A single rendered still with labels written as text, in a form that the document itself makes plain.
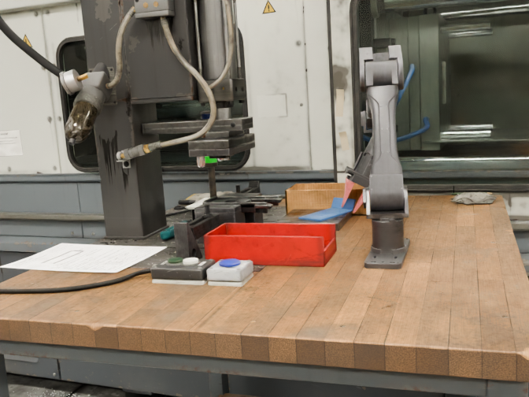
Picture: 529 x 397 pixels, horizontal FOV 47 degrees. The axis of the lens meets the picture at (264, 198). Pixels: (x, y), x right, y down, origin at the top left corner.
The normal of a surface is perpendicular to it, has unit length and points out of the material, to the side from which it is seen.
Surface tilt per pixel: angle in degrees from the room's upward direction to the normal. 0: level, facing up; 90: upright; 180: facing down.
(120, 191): 90
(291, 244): 90
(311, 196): 90
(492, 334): 0
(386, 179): 65
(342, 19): 90
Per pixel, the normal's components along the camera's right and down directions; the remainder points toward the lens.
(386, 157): -0.17, -0.26
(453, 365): -0.31, 0.18
